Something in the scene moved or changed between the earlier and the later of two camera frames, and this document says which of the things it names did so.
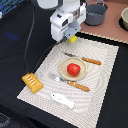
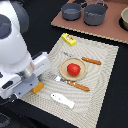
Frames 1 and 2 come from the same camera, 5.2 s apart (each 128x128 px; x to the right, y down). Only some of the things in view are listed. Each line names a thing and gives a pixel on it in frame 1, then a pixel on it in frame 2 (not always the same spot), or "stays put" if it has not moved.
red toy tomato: x=74 y=69 stays put
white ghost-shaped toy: x=62 y=99 stays put
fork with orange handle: x=71 y=83 stays put
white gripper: x=65 y=24 → x=15 y=84
